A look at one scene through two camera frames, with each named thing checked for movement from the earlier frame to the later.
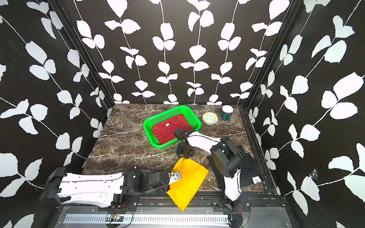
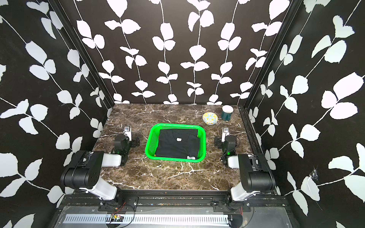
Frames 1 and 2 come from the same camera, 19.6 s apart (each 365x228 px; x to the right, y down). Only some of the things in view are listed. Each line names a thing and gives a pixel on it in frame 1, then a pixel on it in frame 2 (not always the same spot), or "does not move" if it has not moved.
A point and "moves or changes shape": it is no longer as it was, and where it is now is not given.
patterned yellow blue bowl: (210, 118) does not move
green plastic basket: (148, 124) -> (153, 134)
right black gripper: (179, 153) -> (218, 140)
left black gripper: (163, 191) -> (134, 142)
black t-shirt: (249, 175) moves or changes shape
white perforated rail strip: (148, 219) does not move
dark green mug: (226, 111) does not move
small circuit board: (115, 218) does not move
